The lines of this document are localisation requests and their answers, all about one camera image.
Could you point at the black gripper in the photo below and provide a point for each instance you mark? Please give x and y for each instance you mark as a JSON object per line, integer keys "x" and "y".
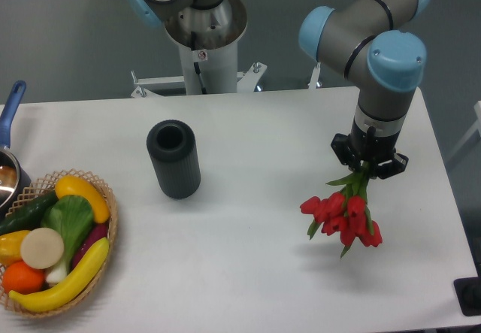
{"x": 359, "y": 146}

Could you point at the red tulip bouquet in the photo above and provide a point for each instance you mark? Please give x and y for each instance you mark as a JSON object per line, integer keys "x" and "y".
{"x": 345, "y": 212}

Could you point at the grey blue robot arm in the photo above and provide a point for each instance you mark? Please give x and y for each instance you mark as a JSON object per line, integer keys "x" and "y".
{"x": 363, "y": 42}

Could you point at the dark grey ribbed vase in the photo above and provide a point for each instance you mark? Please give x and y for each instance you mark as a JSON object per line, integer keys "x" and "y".
{"x": 171, "y": 145}

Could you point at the black device at table edge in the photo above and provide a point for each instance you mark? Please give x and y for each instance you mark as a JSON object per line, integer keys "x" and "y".
{"x": 468, "y": 294}

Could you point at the purple sweet potato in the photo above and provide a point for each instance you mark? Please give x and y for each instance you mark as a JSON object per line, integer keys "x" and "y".
{"x": 98, "y": 232}

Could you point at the green bok choy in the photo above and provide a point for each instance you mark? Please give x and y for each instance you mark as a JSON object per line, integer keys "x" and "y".
{"x": 72, "y": 217}

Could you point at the woven wicker basket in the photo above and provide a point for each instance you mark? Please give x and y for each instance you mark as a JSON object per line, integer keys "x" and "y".
{"x": 42, "y": 186}

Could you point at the beige round radish slice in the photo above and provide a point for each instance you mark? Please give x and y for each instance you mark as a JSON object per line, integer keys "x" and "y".
{"x": 42, "y": 248}

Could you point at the green cucumber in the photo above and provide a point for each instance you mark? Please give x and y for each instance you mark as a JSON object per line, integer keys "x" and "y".
{"x": 28, "y": 216}

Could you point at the yellow banana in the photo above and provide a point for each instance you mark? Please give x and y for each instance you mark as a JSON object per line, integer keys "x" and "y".
{"x": 69, "y": 288}

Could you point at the yellow bell pepper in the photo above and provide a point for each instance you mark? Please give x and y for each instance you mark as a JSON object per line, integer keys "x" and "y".
{"x": 10, "y": 245}

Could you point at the orange fruit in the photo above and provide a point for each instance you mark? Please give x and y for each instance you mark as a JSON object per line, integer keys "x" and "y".
{"x": 20, "y": 277}

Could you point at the white table bracket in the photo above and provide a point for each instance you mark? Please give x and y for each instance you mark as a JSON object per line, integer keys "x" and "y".
{"x": 315, "y": 81}

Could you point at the white frame at right edge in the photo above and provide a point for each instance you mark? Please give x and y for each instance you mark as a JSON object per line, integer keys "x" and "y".
{"x": 466, "y": 142}

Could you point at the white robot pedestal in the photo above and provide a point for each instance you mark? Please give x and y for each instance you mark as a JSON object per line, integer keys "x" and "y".
{"x": 207, "y": 42}

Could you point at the blue handled saucepan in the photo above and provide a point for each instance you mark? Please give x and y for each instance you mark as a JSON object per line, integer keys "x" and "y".
{"x": 13, "y": 178}

